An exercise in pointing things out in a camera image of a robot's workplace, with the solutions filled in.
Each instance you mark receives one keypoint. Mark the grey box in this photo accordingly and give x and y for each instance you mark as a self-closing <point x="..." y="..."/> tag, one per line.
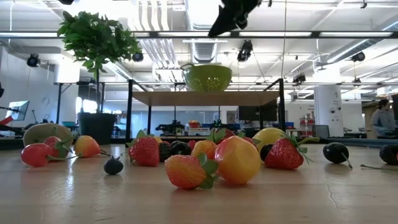
<point x="321" y="131"/>

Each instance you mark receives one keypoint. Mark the black ceiling spotlight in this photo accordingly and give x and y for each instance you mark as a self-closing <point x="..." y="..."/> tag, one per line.
<point x="33" y="60"/>
<point x="299" y="78"/>
<point x="137" y="57"/>
<point x="358" y="56"/>

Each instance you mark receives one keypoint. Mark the large yellow-red peach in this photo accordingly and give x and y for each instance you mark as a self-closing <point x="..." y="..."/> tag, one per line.
<point x="237" y="160"/>

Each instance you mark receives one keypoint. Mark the green colander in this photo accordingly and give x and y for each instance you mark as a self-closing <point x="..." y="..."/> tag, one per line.
<point x="206" y="77"/>

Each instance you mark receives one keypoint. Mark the yellow lemon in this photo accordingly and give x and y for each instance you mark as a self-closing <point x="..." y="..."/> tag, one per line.
<point x="269" y="135"/>

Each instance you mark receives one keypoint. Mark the green potted plant black pot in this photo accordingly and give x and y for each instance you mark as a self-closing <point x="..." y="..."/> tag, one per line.
<point x="96" y="40"/>

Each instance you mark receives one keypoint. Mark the black ceiling camera device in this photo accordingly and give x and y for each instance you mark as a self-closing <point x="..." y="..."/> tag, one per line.
<point x="245" y="51"/>

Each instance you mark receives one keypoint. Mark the red background fruit bowl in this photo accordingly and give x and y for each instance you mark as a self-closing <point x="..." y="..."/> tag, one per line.
<point x="194" y="124"/>

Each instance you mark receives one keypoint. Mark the black overhead fixture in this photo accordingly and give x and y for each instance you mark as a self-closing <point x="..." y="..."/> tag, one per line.
<point x="66" y="2"/>

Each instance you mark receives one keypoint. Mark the black background robot arm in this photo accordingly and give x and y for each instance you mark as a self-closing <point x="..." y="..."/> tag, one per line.
<point x="169" y="127"/>

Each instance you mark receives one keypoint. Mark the red strawberry green leaves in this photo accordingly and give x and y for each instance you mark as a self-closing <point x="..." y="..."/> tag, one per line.
<point x="53" y="144"/>
<point x="284" y="154"/>
<point x="248" y="140"/>
<point x="228" y="134"/>
<point x="144" y="152"/>

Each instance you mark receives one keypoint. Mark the wooden shelf riser black legs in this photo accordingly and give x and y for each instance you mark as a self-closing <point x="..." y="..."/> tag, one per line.
<point x="205" y="98"/>

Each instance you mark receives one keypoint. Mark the brown-green kiwi fruit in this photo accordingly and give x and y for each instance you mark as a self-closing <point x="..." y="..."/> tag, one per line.
<point x="40" y="132"/>

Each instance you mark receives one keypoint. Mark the red cherry with stem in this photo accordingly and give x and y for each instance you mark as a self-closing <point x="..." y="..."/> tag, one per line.
<point x="35" y="155"/>

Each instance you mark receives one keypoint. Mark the person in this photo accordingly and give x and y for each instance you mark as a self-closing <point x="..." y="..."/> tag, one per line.
<point x="383" y="119"/>

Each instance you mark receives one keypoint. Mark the dark background monitor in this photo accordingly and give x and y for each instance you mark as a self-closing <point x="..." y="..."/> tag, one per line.
<point x="258" y="113"/>

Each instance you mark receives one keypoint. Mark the black background rack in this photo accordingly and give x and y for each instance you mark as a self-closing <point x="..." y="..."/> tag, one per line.
<point x="59" y="102"/>

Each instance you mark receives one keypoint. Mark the small orange fruit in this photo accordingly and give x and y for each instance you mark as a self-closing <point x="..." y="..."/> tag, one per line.
<point x="87" y="147"/>
<point x="158" y="140"/>
<point x="202" y="149"/>

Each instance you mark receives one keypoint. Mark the small dark blueberry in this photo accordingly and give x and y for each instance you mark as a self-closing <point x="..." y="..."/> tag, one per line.
<point x="113" y="166"/>

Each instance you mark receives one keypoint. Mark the red background object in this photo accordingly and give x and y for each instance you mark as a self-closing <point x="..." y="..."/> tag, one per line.
<point x="6" y="120"/>

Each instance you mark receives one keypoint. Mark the white round column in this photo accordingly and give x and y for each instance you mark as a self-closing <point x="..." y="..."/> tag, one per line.
<point x="329" y="109"/>

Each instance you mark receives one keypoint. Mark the orange-red strawberry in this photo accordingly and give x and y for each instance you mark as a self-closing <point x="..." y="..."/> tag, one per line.
<point x="185" y="171"/>

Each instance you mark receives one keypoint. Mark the tilted monitor on arm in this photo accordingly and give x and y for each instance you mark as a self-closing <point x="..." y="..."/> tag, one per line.
<point x="18" y="109"/>

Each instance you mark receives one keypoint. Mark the blackberry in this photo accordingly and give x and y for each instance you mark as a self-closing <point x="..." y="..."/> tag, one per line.
<point x="389" y="154"/>
<point x="164" y="152"/>

